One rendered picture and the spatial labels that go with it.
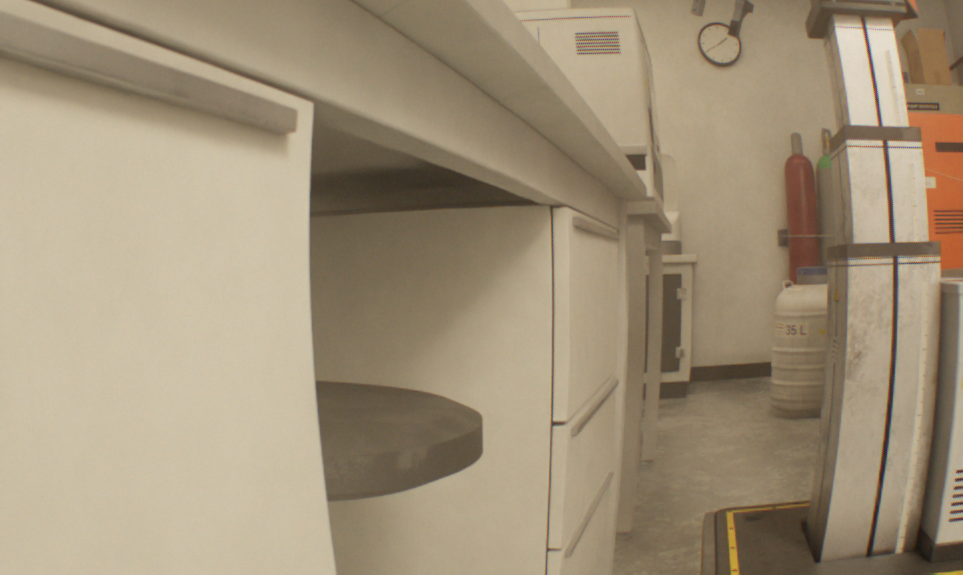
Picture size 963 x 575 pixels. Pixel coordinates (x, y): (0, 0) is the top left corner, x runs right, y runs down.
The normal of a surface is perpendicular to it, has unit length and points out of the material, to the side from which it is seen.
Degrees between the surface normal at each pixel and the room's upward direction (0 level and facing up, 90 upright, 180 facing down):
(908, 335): 90
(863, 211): 90
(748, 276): 90
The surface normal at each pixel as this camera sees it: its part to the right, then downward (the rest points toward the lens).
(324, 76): 0.96, -0.03
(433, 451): 0.79, -0.04
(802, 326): -0.65, -0.01
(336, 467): 0.37, -0.04
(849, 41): -0.29, -0.03
